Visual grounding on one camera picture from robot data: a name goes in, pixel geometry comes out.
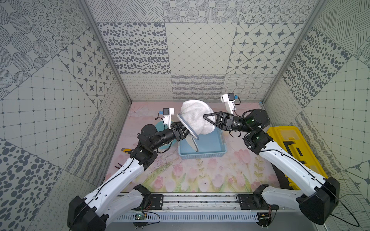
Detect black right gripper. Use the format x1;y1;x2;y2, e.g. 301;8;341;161
203;111;253;134

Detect white mesh laundry bag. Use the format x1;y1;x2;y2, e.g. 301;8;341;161
177;100;215;152

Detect turquoise mesh laundry bag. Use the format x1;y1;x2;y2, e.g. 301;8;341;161
155;120;174;136

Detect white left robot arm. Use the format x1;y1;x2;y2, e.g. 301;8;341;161
67;122;191;231

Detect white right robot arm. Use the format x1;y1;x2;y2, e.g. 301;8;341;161
203;109;340;225

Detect light blue perforated plastic basket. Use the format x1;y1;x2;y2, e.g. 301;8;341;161
178;129;227;159

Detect yellow black toolbox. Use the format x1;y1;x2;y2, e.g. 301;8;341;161
267;126;328;190

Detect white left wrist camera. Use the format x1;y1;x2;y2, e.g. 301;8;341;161
157;108;174;130

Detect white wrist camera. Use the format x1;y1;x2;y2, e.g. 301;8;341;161
221;92;241;115
157;108;174;130

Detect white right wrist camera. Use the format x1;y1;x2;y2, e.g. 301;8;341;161
221;92;241;115

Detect aluminium mounting rail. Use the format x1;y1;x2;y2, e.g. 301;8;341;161
116;193;293;225

